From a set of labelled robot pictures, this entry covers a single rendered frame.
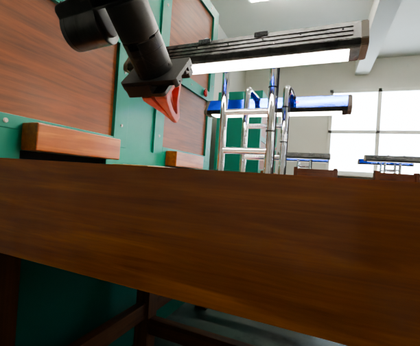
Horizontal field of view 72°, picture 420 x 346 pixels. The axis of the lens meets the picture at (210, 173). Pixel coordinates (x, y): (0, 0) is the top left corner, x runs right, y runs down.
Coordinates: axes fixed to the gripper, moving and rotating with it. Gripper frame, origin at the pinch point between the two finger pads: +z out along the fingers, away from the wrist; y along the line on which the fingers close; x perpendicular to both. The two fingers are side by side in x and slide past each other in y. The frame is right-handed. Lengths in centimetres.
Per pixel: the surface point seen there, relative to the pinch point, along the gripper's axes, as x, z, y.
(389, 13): -354, 131, -70
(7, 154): 6.7, 5.2, 46.2
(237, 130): -216, 186, 85
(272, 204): 15.7, 1.6, -20.3
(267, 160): -21.4, 32.7, -8.4
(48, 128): -2.5, 4.9, 40.3
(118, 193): 16.5, 1.9, 3.7
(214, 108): -65, 45, 26
